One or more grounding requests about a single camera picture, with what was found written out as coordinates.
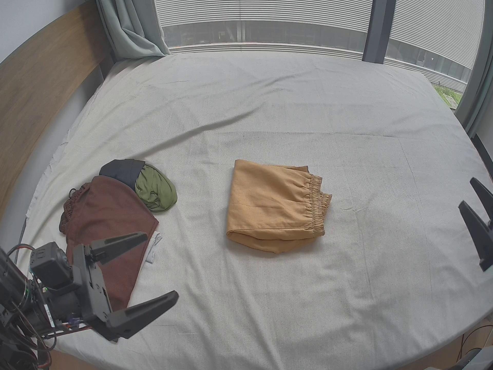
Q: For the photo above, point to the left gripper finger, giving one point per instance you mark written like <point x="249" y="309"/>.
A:
<point x="138" y="316"/>
<point x="115" y="247"/>

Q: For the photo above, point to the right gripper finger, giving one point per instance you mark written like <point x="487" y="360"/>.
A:
<point x="486" y="201"/>
<point x="483" y="241"/>

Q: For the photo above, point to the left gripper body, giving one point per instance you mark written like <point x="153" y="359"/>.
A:
<point x="90" y="295"/>

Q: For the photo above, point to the tan shorts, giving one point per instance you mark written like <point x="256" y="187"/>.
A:
<point x="265" y="206"/>

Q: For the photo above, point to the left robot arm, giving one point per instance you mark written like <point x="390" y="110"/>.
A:
<point x="15" y="306"/>

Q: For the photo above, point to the bed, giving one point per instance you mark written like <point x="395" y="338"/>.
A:
<point x="292" y="102"/>

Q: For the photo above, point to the brown garment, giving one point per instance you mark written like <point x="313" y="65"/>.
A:
<point x="108" y="210"/>

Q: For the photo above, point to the green garment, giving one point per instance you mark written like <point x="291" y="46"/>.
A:
<point x="156" y="189"/>

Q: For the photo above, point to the black garment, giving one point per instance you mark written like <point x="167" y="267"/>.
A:
<point x="119" y="172"/>

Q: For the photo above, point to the grey-green curtain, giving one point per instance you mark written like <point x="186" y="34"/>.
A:
<point x="483" y="106"/>
<point x="131" y="41"/>

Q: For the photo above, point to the window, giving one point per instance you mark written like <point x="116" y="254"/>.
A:
<point x="269" y="10"/>

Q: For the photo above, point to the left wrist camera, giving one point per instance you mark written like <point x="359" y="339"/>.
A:
<point x="50" y="264"/>

